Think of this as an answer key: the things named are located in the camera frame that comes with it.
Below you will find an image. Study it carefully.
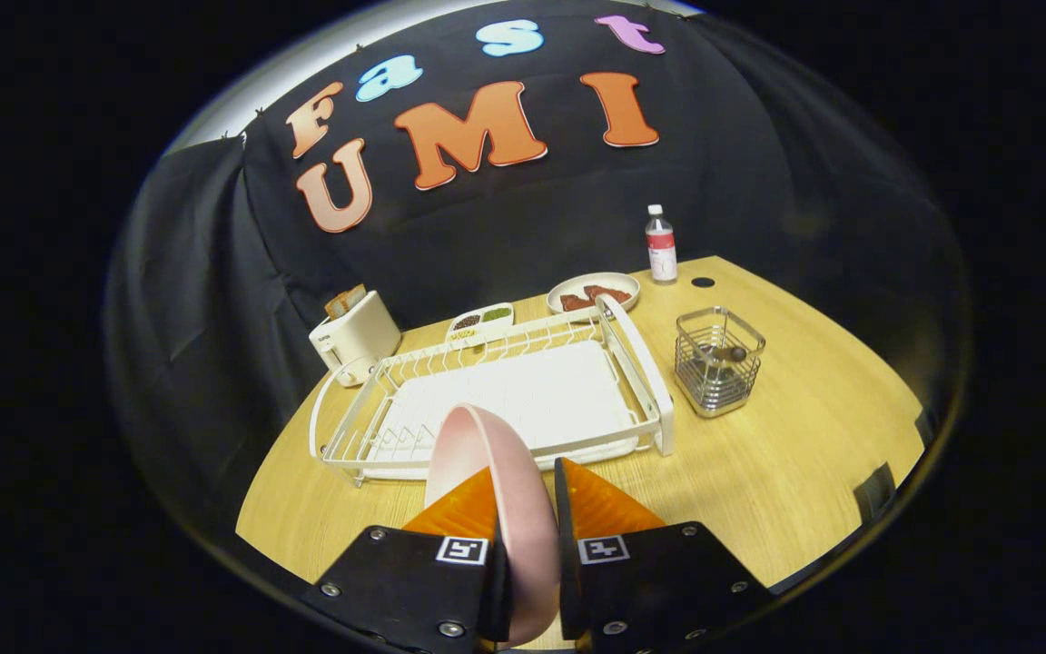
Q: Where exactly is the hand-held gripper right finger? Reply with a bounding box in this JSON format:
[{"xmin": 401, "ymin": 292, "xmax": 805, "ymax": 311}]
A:
[{"xmin": 555, "ymin": 457, "xmax": 774, "ymax": 653}]

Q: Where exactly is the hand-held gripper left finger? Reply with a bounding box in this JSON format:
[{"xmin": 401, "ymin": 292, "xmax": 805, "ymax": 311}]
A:
[{"xmin": 310, "ymin": 466, "xmax": 513, "ymax": 653}]

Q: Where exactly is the pink plate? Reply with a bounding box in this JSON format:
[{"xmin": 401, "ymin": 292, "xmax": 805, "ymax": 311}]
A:
[{"xmin": 424, "ymin": 404, "xmax": 562, "ymax": 648}]

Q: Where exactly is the metal wire basket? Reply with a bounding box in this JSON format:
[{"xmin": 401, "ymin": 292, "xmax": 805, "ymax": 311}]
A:
[{"xmin": 675, "ymin": 307, "xmax": 766, "ymax": 418}]

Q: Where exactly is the white dish rack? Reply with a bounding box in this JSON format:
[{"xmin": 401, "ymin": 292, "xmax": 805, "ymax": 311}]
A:
[{"xmin": 309, "ymin": 293, "xmax": 676, "ymax": 485}]

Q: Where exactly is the white divided condiment dish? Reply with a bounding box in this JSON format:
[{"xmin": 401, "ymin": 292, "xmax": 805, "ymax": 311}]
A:
[{"xmin": 446, "ymin": 303, "xmax": 515, "ymax": 344}]

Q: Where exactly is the white plate with meat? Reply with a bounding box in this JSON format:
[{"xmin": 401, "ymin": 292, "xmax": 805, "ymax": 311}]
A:
[{"xmin": 547, "ymin": 272, "xmax": 641, "ymax": 314}]

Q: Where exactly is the white toaster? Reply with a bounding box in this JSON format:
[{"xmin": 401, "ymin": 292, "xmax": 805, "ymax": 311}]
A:
[{"xmin": 309, "ymin": 291, "xmax": 402, "ymax": 387}]

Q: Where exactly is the clear bottle red label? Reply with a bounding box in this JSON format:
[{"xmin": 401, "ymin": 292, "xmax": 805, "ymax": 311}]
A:
[{"xmin": 646, "ymin": 204, "xmax": 678, "ymax": 284}]

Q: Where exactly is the black backdrop cloth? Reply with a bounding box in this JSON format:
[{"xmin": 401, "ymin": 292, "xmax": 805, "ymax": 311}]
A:
[{"xmin": 105, "ymin": 0, "xmax": 969, "ymax": 510}]

